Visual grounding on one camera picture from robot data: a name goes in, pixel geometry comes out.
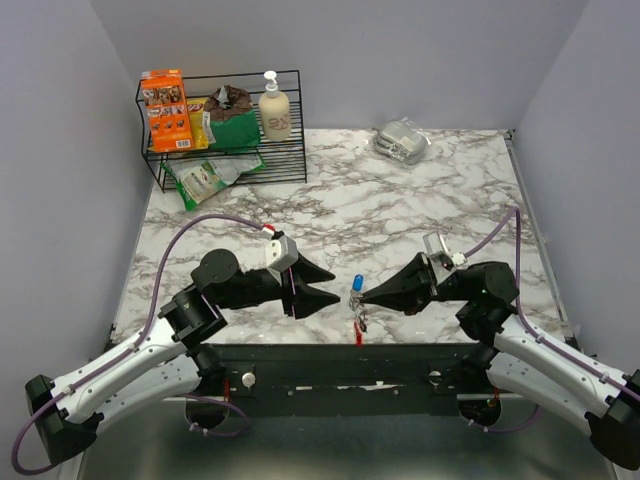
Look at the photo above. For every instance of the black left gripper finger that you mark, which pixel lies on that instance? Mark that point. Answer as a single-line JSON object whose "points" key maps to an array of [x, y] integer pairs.
{"points": [[311, 273], [308, 300]]}

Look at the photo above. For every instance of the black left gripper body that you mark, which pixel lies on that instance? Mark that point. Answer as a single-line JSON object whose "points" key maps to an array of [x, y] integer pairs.
{"points": [[287, 291]]}

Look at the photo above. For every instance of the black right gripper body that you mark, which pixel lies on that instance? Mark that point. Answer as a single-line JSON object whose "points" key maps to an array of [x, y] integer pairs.
{"points": [[446, 290]]}

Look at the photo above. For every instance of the red handled key organizer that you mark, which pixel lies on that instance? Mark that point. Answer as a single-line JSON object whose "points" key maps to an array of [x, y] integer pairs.
{"points": [[359, 317]]}

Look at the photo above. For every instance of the blue tagged key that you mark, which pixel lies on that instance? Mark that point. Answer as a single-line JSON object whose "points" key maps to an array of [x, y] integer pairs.
{"points": [[358, 283]]}

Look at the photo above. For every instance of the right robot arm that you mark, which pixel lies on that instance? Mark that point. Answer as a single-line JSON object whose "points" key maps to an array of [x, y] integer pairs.
{"points": [[601, 401]]}

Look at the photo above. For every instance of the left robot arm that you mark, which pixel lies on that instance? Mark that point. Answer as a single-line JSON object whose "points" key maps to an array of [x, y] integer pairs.
{"points": [[169, 356]]}

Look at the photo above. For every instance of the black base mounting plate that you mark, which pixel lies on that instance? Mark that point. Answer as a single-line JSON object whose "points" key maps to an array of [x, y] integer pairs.
{"points": [[325, 380]]}

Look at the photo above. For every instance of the green white snack bag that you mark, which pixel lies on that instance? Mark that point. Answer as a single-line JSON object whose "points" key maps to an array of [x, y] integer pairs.
{"points": [[196, 180]]}

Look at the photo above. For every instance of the clear plastic wrapped package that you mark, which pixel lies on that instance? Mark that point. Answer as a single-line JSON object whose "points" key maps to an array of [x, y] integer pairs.
{"points": [[401, 140]]}

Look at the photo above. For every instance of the green brown bag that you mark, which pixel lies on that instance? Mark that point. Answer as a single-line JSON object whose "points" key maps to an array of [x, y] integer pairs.
{"points": [[232, 120]]}

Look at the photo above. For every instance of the cream pump soap bottle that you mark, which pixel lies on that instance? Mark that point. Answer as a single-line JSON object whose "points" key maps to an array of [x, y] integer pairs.
{"points": [[274, 108]]}

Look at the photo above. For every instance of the yellow snack bag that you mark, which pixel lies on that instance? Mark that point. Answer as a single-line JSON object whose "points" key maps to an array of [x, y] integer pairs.
{"points": [[199, 122]]}

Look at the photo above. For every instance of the orange product box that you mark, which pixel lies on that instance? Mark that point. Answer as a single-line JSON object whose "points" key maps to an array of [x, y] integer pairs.
{"points": [[167, 110]]}

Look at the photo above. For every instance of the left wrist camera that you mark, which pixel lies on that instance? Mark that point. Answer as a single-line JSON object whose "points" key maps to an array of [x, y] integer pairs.
{"points": [[281, 253]]}

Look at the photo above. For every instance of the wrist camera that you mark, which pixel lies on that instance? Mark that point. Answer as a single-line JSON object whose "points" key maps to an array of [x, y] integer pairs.
{"points": [[442, 260], [281, 253]]}

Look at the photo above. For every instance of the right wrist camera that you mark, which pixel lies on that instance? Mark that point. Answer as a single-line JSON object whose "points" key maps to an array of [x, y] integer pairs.
{"points": [[442, 260]]}

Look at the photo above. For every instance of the black wire shelf rack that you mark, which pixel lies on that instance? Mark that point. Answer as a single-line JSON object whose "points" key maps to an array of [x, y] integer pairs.
{"points": [[284, 161]]}

